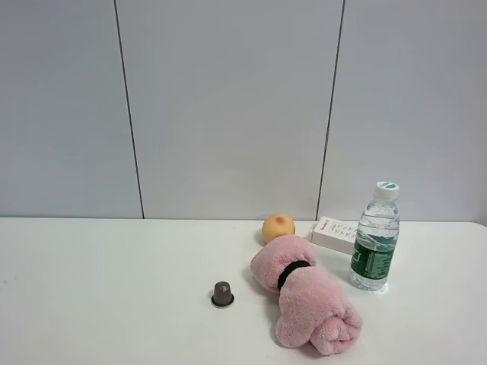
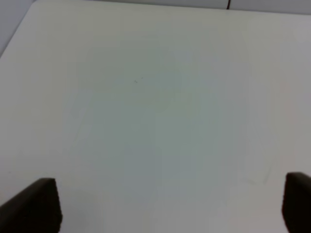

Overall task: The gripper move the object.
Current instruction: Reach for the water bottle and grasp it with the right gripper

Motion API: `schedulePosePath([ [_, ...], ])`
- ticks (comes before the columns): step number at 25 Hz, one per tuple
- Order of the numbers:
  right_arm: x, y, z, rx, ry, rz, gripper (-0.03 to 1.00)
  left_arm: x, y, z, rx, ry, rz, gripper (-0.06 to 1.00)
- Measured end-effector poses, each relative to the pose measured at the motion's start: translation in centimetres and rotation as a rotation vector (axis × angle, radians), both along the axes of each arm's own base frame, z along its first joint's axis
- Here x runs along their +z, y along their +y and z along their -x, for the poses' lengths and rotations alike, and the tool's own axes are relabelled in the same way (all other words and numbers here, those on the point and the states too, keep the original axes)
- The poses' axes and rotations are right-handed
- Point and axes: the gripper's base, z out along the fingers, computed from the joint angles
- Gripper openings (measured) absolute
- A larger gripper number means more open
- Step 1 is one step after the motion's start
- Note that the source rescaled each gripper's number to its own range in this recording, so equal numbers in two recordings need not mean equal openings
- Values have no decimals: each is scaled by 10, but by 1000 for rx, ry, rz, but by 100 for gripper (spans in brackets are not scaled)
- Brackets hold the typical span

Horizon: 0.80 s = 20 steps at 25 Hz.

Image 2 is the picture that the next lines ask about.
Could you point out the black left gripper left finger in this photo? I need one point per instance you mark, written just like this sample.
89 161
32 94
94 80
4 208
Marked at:
36 209

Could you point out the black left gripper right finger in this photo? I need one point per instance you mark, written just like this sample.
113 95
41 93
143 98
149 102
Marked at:
296 205

